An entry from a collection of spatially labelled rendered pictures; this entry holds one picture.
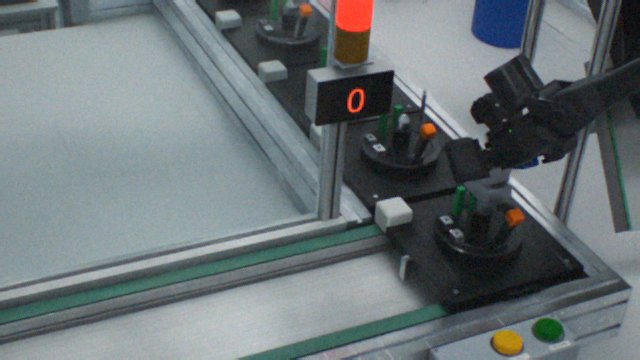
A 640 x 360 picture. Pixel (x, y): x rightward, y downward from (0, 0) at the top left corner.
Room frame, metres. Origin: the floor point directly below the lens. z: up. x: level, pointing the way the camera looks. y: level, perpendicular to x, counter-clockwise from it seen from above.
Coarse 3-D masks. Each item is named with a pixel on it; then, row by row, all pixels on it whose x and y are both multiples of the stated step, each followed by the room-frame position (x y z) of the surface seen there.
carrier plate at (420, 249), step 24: (432, 216) 1.33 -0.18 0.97; (528, 216) 1.35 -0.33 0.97; (408, 240) 1.26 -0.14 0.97; (432, 240) 1.26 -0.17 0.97; (528, 240) 1.28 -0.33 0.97; (552, 240) 1.29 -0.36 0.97; (432, 264) 1.20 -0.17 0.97; (456, 264) 1.21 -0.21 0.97; (504, 264) 1.22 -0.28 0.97; (528, 264) 1.22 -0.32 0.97; (552, 264) 1.23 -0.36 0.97; (576, 264) 1.23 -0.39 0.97; (432, 288) 1.16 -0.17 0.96; (456, 288) 1.15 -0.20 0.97; (480, 288) 1.15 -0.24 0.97; (504, 288) 1.16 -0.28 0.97
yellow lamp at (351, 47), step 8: (336, 24) 1.29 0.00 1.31; (336, 32) 1.28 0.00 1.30; (344, 32) 1.27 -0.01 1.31; (352, 32) 1.27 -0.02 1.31; (360, 32) 1.27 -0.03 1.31; (368, 32) 1.28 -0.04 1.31; (336, 40) 1.28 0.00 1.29; (344, 40) 1.27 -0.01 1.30; (352, 40) 1.27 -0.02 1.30; (360, 40) 1.27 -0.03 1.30; (368, 40) 1.28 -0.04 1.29; (336, 48) 1.28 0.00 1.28; (344, 48) 1.27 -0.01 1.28; (352, 48) 1.27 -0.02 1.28; (360, 48) 1.27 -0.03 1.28; (336, 56) 1.28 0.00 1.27; (344, 56) 1.27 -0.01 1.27; (352, 56) 1.27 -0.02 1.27; (360, 56) 1.27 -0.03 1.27
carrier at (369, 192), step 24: (384, 120) 1.53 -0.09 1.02; (408, 120) 1.50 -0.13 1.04; (432, 120) 1.63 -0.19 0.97; (360, 144) 1.50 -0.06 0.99; (384, 144) 1.50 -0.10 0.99; (408, 144) 1.50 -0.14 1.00; (432, 144) 1.51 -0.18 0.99; (360, 168) 1.45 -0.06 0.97; (384, 168) 1.44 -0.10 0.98; (408, 168) 1.43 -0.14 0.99; (432, 168) 1.46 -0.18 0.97; (360, 192) 1.38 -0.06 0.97; (384, 192) 1.38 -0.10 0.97; (408, 192) 1.39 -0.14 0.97; (432, 192) 1.40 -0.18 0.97
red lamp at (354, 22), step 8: (344, 0) 1.27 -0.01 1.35; (352, 0) 1.27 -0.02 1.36; (360, 0) 1.27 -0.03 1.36; (368, 0) 1.27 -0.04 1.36; (344, 8) 1.27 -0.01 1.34; (352, 8) 1.27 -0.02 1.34; (360, 8) 1.27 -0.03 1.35; (368, 8) 1.28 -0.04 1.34; (336, 16) 1.29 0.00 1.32; (344, 16) 1.27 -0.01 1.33; (352, 16) 1.27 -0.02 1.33; (360, 16) 1.27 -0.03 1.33; (368, 16) 1.28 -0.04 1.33; (344, 24) 1.27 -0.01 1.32; (352, 24) 1.27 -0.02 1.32; (360, 24) 1.27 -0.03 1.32; (368, 24) 1.28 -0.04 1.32
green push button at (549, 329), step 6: (540, 318) 1.10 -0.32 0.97; (546, 318) 1.10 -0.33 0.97; (552, 318) 1.10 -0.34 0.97; (540, 324) 1.08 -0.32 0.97; (546, 324) 1.08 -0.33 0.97; (552, 324) 1.08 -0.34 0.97; (558, 324) 1.09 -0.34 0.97; (534, 330) 1.08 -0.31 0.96; (540, 330) 1.07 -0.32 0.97; (546, 330) 1.07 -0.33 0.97; (552, 330) 1.07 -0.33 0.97; (558, 330) 1.07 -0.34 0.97; (540, 336) 1.07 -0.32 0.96; (546, 336) 1.06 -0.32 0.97; (552, 336) 1.06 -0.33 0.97; (558, 336) 1.06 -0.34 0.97
